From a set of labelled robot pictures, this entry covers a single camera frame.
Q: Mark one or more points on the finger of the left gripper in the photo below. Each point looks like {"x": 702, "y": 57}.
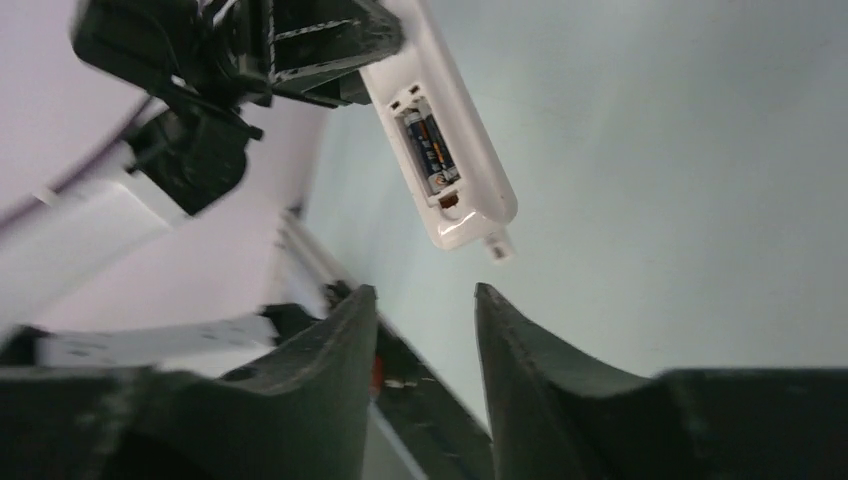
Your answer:
{"x": 319, "y": 47}

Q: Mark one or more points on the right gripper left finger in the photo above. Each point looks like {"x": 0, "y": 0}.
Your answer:
{"x": 298, "y": 412}

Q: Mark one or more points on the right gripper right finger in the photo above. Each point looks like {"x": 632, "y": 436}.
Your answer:
{"x": 556, "y": 412}

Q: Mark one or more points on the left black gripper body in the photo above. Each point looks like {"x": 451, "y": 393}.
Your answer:
{"x": 217, "y": 50}

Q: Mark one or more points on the white remote control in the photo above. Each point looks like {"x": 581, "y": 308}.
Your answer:
{"x": 423, "y": 76}

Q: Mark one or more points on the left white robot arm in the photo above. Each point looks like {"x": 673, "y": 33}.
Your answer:
{"x": 150, "y": 177}

